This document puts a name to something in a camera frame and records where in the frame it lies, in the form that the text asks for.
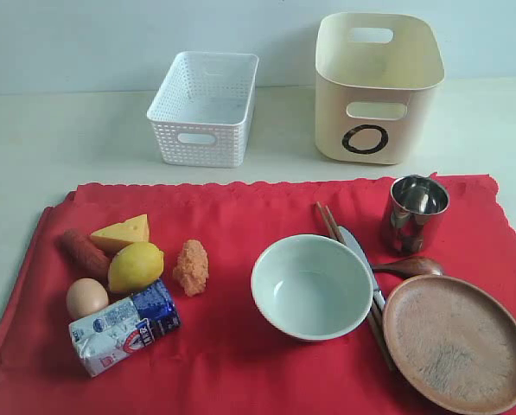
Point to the orange fried chicken piece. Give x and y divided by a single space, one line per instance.
192 268

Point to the brown wooden plate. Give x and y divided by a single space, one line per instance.
454 343

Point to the dark wooden spoon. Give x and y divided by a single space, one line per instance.
411 267

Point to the cream plastic bin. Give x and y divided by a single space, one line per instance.
376 75

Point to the yellow cheese wedge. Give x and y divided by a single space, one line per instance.
117 236

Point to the silver table knife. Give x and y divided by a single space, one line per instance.
351 242

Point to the stainless steel cup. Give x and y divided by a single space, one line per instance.
413 213

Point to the white perforated plastic basket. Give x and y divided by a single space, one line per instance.
202 113

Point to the left wooden chopstick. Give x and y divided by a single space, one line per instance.
322 216

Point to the blue white milk carton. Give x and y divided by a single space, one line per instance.
113 334

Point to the white ceramic bowl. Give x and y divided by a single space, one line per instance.
311 287

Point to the right wooden chopstick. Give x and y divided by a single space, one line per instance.
332 221

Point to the yellow lemon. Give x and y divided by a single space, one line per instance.
135 267

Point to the red sausage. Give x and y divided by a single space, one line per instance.
85 253

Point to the wooden chopstick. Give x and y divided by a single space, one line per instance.
322 216
332 221

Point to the red table cloth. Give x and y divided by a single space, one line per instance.
225 358

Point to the brown egg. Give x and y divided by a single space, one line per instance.
85 297

